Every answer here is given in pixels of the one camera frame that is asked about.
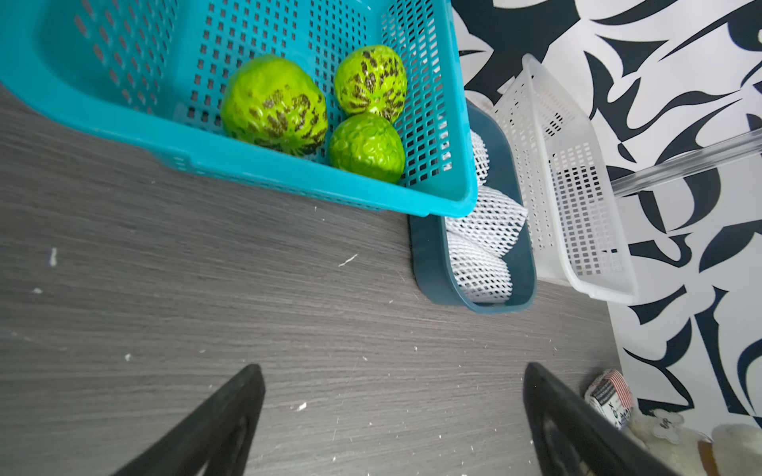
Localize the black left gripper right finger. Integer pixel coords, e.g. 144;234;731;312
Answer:
523;362;674;476

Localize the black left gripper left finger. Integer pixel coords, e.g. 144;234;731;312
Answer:
116;364;266;475

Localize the white foam net front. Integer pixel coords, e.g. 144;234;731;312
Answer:
446;231;513;303

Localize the white foam net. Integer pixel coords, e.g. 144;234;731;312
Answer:
470;130;489;186
446;186;528;257
446;231;513;303

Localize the white foam net middle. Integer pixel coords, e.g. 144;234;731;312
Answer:
446;186;528;257

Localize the white foam net back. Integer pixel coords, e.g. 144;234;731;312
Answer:
470;130;489;186

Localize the green custard apple right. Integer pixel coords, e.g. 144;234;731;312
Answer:
329;113;406;184

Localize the green custard apple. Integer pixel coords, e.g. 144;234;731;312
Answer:
220;55;329;157
329;113;406;184
335;45;408;124

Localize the green custard apple front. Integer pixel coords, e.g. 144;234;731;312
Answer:
220;55;329;157

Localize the green custard apple upper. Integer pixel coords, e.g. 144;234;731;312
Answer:
335;45;408;124

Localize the white plush toy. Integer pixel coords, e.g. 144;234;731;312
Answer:
624;410;761;475

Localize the white perforated plastic basket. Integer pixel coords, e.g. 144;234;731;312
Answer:
493;55;638;305

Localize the dark teal small tray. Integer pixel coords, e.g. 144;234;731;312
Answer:
409;103;536;313

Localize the teal perforated plastic basket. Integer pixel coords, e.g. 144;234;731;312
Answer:
1;1;477;217

